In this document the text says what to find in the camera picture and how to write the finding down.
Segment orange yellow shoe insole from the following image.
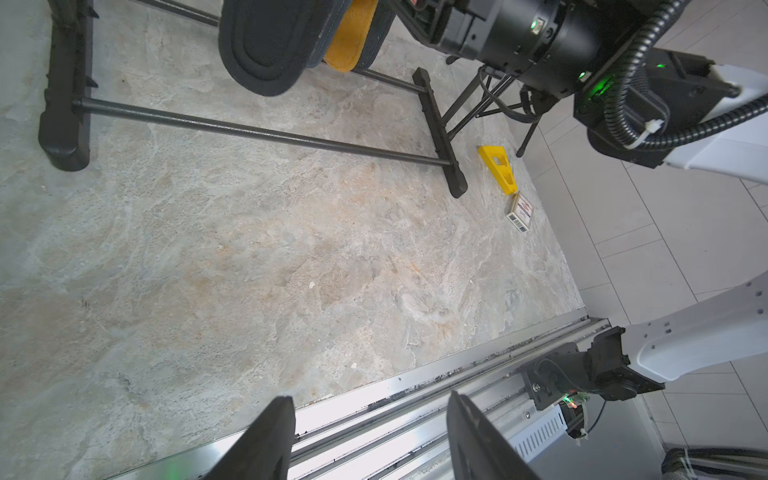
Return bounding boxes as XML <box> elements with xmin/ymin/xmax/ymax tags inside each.
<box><xmin>324</xmin><ymin>0</ymin><xmax>378</xmax><ymax>72</ymax></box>

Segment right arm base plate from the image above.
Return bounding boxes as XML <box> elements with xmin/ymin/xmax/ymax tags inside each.
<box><xmin>521</xmin><ymin>342</ymin><xmax>600</xmax><ymax>411</ymax></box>

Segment yellow triangular plastic piece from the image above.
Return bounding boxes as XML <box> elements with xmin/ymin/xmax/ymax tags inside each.
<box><xmin>478</xmin><ymin>146</ymin><xmax>518</xmax><ymax>195</ymax></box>

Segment black garment rack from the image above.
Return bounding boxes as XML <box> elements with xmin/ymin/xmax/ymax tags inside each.
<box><xmin>38</xmin><ymin>0</ymin><xmax>469</xmax><ymax>200</ymax></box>

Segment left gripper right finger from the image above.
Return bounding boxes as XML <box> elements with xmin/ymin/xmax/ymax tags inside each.
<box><xmin>447</xmin><ymin>391</ymin><xmax>538</xmax><ymax>480</ymax></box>

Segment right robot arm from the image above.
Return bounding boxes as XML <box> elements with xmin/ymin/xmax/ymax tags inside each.
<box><xmin>391</xmin><ymin>1</ymin><xmax>767</xmax><ymax>408</ymax></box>

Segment black shoe insole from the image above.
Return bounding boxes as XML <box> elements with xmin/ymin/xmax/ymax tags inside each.
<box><xmin>218</xmin><ymin>0</ymin><xmax>351</xmax><ymax>97</ymax></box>

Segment small card box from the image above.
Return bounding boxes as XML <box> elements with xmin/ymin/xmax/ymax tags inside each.
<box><xmin>505</xmin><ymin>192</ymin><xmax>534</xmax><ymax>233</ymax></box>

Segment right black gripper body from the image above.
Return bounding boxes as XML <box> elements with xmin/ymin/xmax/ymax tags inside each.
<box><xmin>389</xmin><ymin>0</ymin><xmax>480</xmax><ymax>60</ymax></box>

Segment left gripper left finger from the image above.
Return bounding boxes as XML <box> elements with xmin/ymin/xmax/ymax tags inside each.
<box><xmin>204</xmin><ymin>396</ymin><xmax>296</xmax><ymax>480</ymax></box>

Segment aluminium mounting rail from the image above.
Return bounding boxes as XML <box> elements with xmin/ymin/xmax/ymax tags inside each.
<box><xmin>107</xmin><ymin>308</ymin><xmax>613</xmax><ymax>480</ymax></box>

